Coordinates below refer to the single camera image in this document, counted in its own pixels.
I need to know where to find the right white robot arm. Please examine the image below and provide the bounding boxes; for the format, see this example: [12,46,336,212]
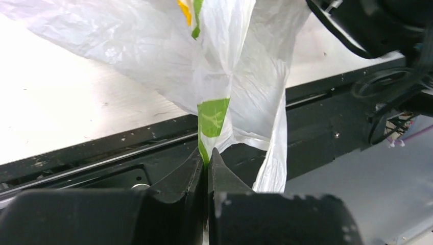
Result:
[307,1,432,145]

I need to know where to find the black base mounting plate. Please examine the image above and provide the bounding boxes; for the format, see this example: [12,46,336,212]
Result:
[1,58,404,207]

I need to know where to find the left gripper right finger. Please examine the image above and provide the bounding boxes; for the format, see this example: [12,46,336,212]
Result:
[208,149,363,244]

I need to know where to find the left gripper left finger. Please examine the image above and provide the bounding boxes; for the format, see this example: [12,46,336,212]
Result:
[1,150,204,244]

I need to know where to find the white plastic bag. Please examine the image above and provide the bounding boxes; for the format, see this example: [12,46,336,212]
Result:
[1,1,310,193]

